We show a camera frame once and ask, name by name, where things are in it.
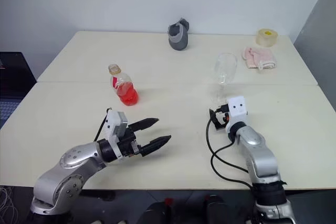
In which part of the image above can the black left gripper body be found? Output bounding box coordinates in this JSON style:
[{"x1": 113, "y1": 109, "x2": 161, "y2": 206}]
[{"x1": 117, "y1": 129, "x2": 143, "y2": 158}]

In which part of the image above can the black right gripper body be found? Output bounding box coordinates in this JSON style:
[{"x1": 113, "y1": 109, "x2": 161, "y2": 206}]
[{"x1": 213, "y1": 105, "x2": 231, "y2": 132}]

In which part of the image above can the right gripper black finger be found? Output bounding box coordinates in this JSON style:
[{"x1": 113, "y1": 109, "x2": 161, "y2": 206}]
[{"x1": 208, "y1": 108, "x2": 218, "y2": 125}]

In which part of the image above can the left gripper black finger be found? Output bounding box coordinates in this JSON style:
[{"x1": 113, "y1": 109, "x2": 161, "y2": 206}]
[
  {"x1": 128, "y1": 116, "x2": 160, "y2": 132},
  {"x1": 140, "y1": 134, "x2": 172, "y2": 157}
]

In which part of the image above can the bottle with red liquid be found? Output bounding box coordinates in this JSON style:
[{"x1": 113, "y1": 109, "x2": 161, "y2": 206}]
[{"x1": 108, "y1": 63, "x2": 139, "y2": 107}]

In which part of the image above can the clear wine glass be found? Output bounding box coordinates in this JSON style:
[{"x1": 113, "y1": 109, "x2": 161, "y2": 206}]
[{"x1": 209, "y1": 52, "x2": 238, "y2": 104}]

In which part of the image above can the dark rounded shape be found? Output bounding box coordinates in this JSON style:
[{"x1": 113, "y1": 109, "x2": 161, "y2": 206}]
[
  {"x1": 204, "y1": 195, "x2": 229, "y2": 224},
  {"x1": 143, "y1": 199, "x2": 172, "y2": 224}
]

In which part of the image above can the pink crumpled cloth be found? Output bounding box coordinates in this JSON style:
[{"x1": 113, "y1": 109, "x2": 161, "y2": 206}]
[{"x1": 241, "y1": 46, "x2": 278, "y2": 70}]

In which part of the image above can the grey fabric cup object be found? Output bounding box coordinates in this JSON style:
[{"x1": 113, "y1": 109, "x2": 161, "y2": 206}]
[{"x1": 167, "y1": 17, "x2": 190, "y2": 51}]

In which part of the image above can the translucent tape roll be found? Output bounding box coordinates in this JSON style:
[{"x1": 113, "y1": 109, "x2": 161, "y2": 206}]
[{"x1": 256, "y1": 28, "x2": 278, "y2": 48}]

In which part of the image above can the black laptop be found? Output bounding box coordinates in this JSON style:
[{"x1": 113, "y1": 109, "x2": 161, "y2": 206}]
[{"x1": 0, "y1": 52, "x2": 37, "y2": 127}]

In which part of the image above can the grey partition panel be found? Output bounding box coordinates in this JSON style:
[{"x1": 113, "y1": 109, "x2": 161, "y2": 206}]
[{"x1": 293, "y1": 0, "x2": 336, "y2": 109}]

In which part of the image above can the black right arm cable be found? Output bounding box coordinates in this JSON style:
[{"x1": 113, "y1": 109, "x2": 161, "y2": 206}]
[{"x1": 206, "y1": 104, "x2": 254, "y2": 189}]

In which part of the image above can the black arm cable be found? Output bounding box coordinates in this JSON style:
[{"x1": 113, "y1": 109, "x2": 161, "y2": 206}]
[
  {"x1": 206, "y1": 104, "x2": 254, "y2": 189},
  {"x1": 93, "y1": 107, "x2": 112, "y2": 142}
]

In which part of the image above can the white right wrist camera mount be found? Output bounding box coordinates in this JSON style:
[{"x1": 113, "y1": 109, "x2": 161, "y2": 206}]
[{"x1": 225, "y1": 95, "x2": 249, "y2": 134}]

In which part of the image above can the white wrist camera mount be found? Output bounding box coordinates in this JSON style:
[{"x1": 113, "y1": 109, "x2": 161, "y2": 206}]
[
  {"x1": 225, "y1": 95, "x2": 249, "y2": 134},
  {"x1": 103, "y1": 110, "x2": 129, "y2": 161}
]

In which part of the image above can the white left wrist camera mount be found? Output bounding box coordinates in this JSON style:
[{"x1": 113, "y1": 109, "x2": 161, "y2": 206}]
[{"x1": 103, "y1": 110, "x2": 129, "y2": 161}]

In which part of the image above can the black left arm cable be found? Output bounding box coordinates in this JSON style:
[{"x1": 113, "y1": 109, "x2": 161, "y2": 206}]
[{"x1": 93, "y1": 107, "x2": 112, "y2": 142}]

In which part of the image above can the white cable bundle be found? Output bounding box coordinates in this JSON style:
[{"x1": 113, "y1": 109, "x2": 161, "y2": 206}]
[{"x1": 0, "y1": 186, "x2": 16, "y2": 224}]

